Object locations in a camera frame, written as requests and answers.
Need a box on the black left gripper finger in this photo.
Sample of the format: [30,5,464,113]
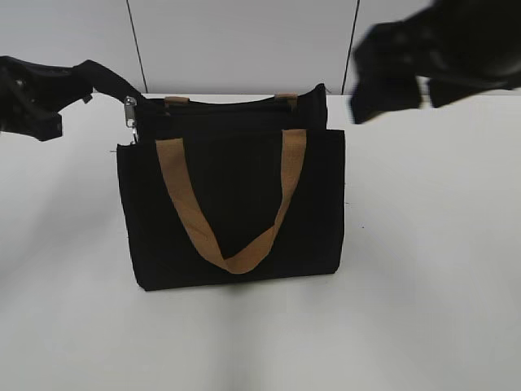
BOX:
[69,59,141,103]
[23,110,63,142]

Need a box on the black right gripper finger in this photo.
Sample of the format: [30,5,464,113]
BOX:
[427,78,509,108]
[349,68,421,125]

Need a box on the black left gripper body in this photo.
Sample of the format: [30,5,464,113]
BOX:
[1,56,73,133]

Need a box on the black canvas tote bag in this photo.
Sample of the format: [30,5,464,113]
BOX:
[116,84,345,291]

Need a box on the tan rear bag handle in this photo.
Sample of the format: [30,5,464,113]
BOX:
[163,93,299,110]

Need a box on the silver zipper pull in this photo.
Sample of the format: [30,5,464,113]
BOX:
[124,96,139,143]

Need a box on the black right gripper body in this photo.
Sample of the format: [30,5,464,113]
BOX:
[354,0,520,90]

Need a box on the tan front bag handle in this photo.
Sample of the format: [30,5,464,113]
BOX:
[155,129,307,275]

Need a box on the tan bag handle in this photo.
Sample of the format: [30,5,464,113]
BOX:
[155,129,307,275]
[163,93,299,110]

